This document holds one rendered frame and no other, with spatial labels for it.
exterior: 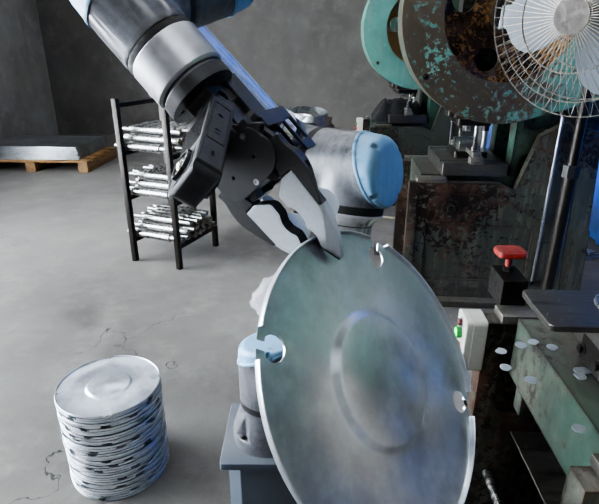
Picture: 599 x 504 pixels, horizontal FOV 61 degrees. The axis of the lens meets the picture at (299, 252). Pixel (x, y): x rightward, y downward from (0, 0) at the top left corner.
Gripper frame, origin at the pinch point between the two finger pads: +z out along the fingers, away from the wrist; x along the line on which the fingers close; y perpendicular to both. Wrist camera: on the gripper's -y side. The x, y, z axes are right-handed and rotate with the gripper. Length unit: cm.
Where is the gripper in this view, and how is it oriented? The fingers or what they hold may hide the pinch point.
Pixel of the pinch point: (324, 254)
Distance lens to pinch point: 47.0
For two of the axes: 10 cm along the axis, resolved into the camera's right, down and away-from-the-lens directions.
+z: 6.5, 7.6, 0.2
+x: -6.5, 5.5, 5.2
